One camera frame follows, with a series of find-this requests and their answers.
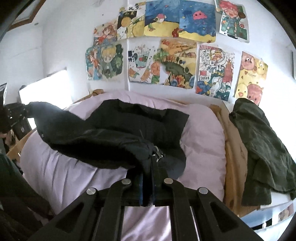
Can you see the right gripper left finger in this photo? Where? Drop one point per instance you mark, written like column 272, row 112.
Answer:
column 94, row 215

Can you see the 2024 dragon drawing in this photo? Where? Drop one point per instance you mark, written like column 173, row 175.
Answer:
column 215, row 74

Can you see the orange hair girl drawing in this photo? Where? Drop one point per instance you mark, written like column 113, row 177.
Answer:
column 105, row 34

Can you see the moon and stars drawing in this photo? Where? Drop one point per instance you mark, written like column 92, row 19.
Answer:
column 130, row 23

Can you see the wooden bed frame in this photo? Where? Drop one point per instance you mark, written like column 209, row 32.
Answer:
column 235, row 153

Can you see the dark green garment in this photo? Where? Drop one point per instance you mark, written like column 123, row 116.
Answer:
column 270, row 167

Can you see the orange juice drawing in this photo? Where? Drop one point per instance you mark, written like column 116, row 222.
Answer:
column 144, row 64

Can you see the blue underwater fish drawing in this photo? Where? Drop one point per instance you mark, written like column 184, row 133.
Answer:
column 162, row 18

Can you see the pig and chick drawing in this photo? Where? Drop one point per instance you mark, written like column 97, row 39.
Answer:
column 251, row 79

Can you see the black jacket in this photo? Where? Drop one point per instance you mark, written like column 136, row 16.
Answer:
column 116, row 134

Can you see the whale landscape drawing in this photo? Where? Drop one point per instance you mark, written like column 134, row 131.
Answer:
column 178, row 62

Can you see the pink jellyfish drawing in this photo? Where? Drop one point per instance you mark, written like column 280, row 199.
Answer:
column 197, row 21

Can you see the pink bed sheet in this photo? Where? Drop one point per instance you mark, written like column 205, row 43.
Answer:
column 60, row 179

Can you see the anime girl drawing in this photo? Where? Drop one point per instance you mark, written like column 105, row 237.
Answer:
column 104, row 61

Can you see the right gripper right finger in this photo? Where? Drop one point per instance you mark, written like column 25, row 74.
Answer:
column 198, row 214

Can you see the red hair character drawing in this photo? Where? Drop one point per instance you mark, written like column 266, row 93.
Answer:
column 234, row 22

